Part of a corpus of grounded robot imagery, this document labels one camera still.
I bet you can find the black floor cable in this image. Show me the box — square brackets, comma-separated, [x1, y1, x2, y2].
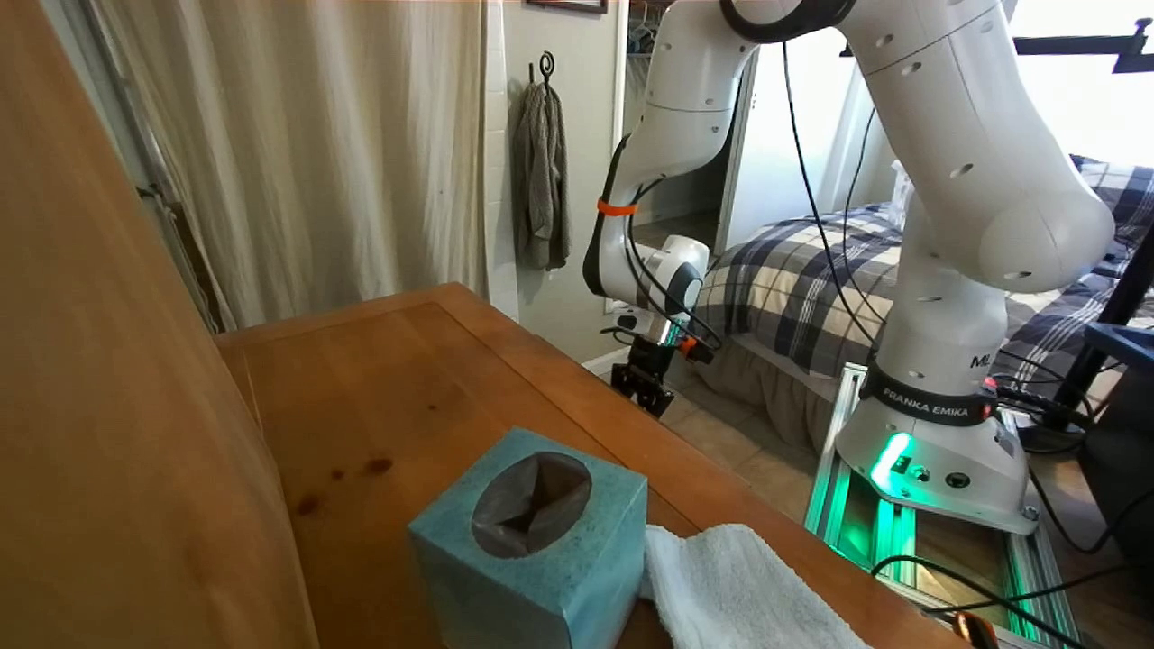
[866, 552, 1154, 649]

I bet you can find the grey hanging garment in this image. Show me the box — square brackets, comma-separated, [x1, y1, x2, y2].
[512, 81, 569, 269]

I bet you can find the white folded cloth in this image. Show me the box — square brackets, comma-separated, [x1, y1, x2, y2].
[646, 521, 866, 649]

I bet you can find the wooden dresser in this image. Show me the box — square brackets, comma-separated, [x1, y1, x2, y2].
[220, 284, 961, 649]

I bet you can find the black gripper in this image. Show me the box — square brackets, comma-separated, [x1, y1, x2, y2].
[609, 338, 675, 419]

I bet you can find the plaid covered bed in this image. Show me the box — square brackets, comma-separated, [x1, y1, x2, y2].
[696, 153, 1154, 450]

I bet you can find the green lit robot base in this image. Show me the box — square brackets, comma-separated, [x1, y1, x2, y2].
[803, 362, 1084, 649]

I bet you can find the cream window curtain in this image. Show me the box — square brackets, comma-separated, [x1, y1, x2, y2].
[98, 0, 486, 329]

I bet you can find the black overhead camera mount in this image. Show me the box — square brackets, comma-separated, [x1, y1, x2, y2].
[1012, 17, 1154, 72]

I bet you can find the blue tissue box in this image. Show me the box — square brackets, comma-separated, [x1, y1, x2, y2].
[407, 430, 648, 649]

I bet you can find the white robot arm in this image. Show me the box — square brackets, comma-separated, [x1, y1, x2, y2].
[584, 0, 1114, 532]

